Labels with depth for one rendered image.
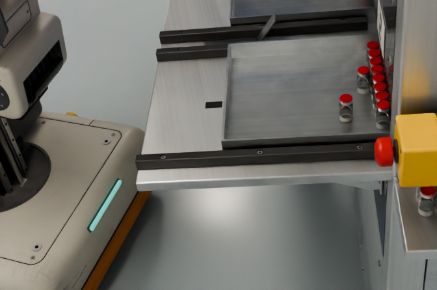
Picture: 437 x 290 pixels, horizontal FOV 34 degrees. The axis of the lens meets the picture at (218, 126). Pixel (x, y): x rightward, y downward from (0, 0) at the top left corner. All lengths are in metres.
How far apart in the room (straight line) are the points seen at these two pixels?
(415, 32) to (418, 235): 0.29
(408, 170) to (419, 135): 0.05
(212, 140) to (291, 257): 0.98
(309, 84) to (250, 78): 0.11
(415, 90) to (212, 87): 0.43
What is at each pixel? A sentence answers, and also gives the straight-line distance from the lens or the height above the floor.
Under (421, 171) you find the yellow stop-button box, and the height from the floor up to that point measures 0.99.
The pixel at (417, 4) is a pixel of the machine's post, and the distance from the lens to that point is 0.91.
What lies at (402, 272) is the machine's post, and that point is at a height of 0.64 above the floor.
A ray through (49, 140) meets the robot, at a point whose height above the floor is 0.28.
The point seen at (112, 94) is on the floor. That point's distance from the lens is 2.76.
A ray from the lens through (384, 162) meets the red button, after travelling 0.98.
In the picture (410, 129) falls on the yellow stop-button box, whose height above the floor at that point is 1.03.
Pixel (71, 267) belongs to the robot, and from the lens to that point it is 1.92.
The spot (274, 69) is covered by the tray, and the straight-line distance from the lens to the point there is 1.31.
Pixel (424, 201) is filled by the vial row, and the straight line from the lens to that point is 1.05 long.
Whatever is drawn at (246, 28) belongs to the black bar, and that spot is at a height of 0.90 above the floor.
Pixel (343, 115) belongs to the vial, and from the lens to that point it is 1.19.
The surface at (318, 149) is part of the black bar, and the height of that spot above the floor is 0.90.
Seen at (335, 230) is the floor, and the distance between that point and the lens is 2.17.
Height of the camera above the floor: 1.70
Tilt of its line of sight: 42 degrees down
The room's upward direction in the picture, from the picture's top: 10 degrees counter-clockwise
